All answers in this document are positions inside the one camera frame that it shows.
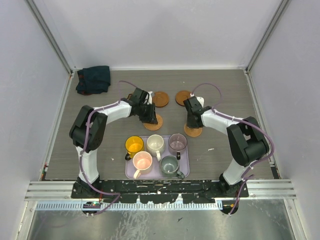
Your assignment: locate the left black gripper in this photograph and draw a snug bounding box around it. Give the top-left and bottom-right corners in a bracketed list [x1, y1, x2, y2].
[137, 102, 157, 125]

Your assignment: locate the woven rattan coaster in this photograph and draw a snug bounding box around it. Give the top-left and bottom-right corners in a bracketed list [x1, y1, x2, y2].
[143, 113, 163, 131]
[183, 123, 203, 138]

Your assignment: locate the brown wooden coaster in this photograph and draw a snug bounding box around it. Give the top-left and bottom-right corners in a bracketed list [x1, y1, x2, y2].
[152, 91, 170, 108]
[175, 90, 191, 107]

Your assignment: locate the purple glass mug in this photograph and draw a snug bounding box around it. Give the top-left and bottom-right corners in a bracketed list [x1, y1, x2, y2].
[168, 133, 188, 160]

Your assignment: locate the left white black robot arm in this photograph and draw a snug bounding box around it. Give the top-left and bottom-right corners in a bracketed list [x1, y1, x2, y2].
[69, 87, 158, 198]

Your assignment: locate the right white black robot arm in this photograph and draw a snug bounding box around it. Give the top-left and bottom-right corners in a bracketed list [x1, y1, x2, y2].
[183, 96, 270, 197]

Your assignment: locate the white ceramic mug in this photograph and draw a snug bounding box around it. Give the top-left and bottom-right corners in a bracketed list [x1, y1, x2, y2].
[146, 134, 166, 162]

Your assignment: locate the yellow glass mug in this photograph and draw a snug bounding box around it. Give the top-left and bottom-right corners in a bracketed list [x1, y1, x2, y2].
[124, 135, 145, 161]

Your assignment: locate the pink ceramic mug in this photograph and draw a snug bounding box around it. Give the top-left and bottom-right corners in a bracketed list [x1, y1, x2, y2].
[132, 151, 153, 179]

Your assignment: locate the lilac plastic tray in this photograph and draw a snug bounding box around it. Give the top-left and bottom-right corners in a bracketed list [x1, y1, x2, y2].
[124, 135, 190, 180]

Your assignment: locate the grey ceramic mug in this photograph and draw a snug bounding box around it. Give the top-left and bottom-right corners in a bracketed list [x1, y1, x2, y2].
[160, 155, 185, 180]

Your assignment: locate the dark blue folded cloth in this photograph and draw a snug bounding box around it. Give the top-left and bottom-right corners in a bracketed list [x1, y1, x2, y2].
[75, 65, 111, 96]

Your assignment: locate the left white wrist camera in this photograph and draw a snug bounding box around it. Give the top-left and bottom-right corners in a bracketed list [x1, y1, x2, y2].
[145, 91, 154, 105]

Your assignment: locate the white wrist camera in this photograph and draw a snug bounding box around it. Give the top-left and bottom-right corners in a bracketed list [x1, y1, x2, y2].
[145, 91, 154, 105]
[190, 93, 205, 107]

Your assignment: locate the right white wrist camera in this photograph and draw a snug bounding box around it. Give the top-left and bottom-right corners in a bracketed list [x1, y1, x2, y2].
[190, 93, 205, 107]

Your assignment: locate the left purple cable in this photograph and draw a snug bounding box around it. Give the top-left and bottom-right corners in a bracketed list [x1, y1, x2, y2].
[78, 80, 137, 216]

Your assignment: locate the purple cable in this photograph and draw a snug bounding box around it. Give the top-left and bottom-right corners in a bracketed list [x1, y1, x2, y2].
[78, 80, 137, 216]
[191, 83, 277, 216]

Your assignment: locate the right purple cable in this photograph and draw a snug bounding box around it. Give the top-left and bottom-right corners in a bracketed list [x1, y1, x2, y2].
[191, 83, 277, 216]

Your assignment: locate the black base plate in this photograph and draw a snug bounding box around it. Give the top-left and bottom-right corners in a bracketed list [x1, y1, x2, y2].
[71, 178, 241, 204]

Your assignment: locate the aluminium front rail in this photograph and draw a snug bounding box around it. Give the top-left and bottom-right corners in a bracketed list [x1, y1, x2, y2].
[25, 179, 297, 201]

